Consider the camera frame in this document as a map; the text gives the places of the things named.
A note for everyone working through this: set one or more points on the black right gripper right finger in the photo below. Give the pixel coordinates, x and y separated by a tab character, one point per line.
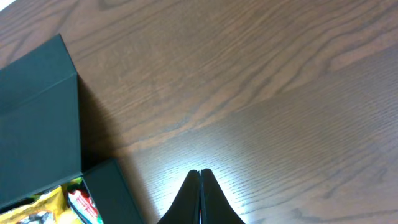
215	208

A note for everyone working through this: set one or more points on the green red chocolate bar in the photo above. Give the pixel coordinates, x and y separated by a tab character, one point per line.
83	205

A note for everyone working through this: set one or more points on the black gift box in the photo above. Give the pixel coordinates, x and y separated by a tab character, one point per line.
42	136

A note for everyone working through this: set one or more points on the yellow mentos gum can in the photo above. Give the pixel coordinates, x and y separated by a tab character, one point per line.
68	217

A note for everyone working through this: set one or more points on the yellow snack bag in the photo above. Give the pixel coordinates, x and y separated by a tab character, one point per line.
46	209

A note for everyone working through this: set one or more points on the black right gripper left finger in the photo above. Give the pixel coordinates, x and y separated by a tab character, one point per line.
185	208

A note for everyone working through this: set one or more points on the green Haribo gummy bag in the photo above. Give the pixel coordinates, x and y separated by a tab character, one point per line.
72	185

